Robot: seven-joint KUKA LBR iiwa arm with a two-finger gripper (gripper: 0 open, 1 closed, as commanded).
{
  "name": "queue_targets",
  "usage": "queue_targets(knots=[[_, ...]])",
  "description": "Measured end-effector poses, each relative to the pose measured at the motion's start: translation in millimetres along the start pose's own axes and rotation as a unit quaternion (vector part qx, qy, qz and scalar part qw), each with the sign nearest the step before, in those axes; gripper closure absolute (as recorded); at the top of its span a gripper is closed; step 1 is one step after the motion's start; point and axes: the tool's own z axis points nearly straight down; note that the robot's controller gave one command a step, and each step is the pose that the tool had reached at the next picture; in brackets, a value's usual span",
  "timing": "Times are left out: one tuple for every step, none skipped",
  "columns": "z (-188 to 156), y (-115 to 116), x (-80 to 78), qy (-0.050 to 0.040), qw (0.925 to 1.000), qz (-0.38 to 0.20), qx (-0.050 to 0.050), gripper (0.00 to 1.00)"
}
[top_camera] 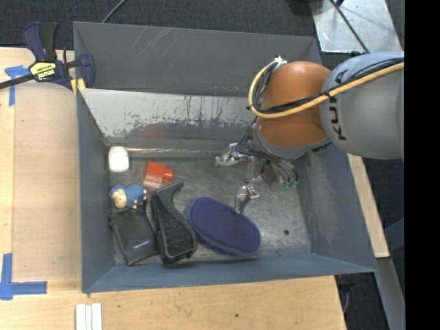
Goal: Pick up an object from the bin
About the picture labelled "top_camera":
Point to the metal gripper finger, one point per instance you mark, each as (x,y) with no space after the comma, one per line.
(243,195)
(229,156)

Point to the blue oval sponge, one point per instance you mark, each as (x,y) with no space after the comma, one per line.
(223,227)

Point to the red plastic block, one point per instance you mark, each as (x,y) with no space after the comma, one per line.
(156,173)

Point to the grey metal bin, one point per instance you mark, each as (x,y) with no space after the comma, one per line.
(192,60)

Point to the blue toy sheep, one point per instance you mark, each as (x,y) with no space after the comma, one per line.
(132,195)

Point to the white rounded block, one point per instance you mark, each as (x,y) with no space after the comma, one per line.
(118,159)

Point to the black cloth pouch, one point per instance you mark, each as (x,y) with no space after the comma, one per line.
(134,237)

